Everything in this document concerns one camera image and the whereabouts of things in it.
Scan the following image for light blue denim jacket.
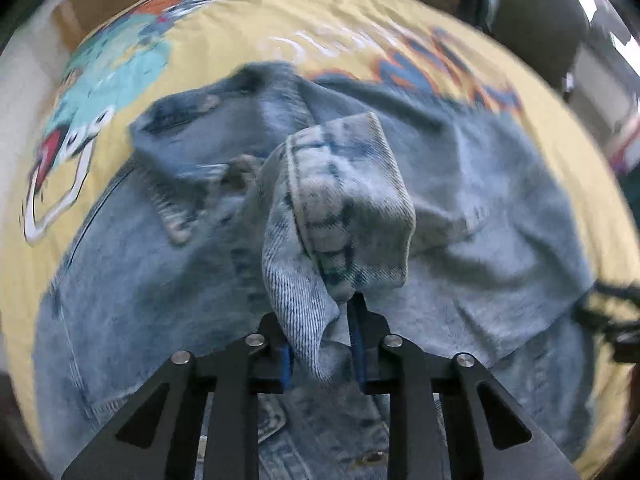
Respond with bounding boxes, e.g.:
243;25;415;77
34;63;594;479

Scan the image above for dark office chair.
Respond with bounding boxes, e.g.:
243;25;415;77
456;0;589;92

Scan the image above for yellow cartoon print bedsheet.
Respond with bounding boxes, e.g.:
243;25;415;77
1;0;639;479

